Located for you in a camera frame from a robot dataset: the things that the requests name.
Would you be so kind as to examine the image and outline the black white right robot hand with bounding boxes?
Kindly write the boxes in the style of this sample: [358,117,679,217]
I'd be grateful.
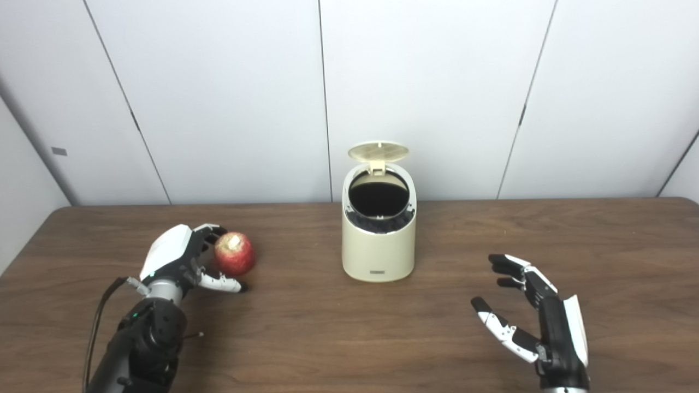
[471,254,590,391]

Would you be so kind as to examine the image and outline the round cream bin lid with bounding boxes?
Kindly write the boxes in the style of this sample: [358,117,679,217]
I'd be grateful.
[348,141,410,175]

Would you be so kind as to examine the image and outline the cream-colored bin body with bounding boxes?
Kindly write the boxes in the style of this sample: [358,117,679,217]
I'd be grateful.
[342,161,417,283]

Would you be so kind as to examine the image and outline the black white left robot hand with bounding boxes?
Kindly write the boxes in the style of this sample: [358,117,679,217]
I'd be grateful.
[139,223,249,298]

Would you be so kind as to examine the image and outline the red apple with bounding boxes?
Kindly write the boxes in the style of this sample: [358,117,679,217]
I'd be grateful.
[214,232,256,276]

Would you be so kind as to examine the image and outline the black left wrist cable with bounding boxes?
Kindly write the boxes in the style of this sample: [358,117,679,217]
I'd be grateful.
[82,276,148,393]

